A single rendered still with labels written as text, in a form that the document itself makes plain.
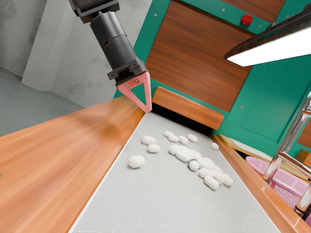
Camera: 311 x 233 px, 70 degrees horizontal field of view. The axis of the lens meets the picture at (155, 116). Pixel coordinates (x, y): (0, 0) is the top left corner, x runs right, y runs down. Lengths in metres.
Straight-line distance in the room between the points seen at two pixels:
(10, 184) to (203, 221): 0.24
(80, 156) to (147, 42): 0.75
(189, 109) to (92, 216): 0.72
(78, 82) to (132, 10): 1.34
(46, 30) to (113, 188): 3.49
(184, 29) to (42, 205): 0.89
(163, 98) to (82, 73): 2.84
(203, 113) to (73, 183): 0.74
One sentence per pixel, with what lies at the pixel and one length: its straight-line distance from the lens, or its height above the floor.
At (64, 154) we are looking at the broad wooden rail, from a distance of 0.29.
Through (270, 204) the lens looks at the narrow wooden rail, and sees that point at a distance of 0.50.
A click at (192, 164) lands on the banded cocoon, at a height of 0.75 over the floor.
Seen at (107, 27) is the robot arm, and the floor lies 0.94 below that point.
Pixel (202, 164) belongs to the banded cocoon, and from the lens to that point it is 0.52.
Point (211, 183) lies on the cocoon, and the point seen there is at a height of 0.75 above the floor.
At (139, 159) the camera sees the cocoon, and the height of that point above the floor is 0.76.
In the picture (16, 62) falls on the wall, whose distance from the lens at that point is 4.36.
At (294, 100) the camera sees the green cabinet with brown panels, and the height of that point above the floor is 1.04.
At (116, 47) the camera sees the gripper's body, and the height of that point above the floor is 0.91.
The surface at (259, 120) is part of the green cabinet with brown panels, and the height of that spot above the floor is 0.90.
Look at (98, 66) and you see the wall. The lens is 3.56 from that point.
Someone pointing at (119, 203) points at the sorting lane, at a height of 0.74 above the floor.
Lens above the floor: 0.89
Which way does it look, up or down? 10 degrees down
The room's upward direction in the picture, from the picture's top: 24 degrees clockwise
